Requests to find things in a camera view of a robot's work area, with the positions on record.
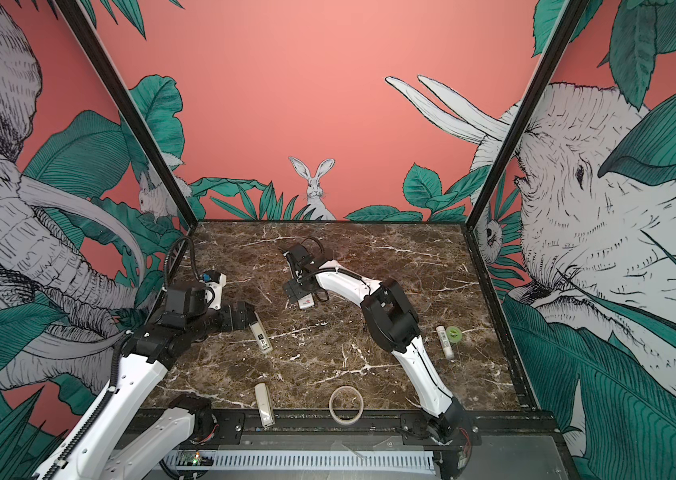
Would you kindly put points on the white remote control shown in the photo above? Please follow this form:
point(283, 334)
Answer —
point(306, 301)

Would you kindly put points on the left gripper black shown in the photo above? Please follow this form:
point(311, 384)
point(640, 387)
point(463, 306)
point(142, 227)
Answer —
point(243, 318)

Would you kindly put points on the right black frame post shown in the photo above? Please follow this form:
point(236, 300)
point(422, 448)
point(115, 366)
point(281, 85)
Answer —
point(564, 29)

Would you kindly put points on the black frame post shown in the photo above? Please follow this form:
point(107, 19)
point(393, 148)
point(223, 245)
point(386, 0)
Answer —
point(564, 29)
point(87, 38)

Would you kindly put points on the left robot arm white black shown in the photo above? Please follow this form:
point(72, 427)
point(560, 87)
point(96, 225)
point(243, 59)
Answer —
point(140, 361)

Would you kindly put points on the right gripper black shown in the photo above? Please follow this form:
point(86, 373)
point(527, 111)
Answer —
point(298, 292)

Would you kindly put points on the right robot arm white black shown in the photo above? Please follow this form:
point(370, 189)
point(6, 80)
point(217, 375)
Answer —
point(392, 322)

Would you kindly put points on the white remote battery cover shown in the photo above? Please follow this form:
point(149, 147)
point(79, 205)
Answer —
point(264, 405)

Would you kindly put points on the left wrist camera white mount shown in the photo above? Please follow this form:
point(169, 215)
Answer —
point(214, 283)

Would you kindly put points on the white ventilation grille strip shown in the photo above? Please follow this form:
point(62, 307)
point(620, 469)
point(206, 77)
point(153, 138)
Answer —
point(421, 462)

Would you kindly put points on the left black frame post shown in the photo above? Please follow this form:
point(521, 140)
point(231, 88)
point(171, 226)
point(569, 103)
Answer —
point(87, 38)

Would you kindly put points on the black white marker pen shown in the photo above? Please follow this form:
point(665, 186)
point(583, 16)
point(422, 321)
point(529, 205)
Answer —
point(261, 337)

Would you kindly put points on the small circuit board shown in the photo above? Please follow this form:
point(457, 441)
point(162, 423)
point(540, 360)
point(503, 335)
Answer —
point(195, 459)

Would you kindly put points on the green round cap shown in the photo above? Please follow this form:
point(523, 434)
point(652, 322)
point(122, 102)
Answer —
point(454, 334)

